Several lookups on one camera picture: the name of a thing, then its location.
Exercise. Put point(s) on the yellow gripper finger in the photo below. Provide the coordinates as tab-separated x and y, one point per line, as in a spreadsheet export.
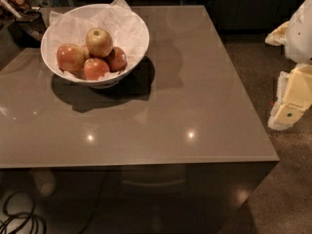
294	97

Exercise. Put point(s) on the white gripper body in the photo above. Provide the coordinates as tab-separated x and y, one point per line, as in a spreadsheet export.
300	33

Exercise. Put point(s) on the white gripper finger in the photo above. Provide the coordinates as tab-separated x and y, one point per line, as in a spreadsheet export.
278	37

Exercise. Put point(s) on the yellow-green top apple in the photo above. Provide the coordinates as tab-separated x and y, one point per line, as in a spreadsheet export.
99	42

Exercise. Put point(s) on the red apple right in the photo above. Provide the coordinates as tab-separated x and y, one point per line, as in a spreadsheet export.
116	60

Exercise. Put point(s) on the red apple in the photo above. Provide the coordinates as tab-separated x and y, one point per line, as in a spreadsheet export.
94	68
116	60
70	57

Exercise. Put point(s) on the red apple front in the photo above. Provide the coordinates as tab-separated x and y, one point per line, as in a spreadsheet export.
94	68

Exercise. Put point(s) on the small hidden apple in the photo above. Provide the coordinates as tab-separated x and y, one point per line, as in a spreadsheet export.
85	51

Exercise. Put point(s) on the red apple left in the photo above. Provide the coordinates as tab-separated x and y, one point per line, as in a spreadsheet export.
70	57

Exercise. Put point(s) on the white ceramic bowl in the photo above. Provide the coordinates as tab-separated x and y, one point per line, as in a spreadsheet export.
95	45

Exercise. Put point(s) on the white paper liner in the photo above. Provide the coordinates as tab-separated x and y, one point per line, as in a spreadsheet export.
128	31

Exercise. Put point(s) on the black bag with strap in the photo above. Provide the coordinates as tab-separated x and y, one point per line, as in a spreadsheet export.
28	20

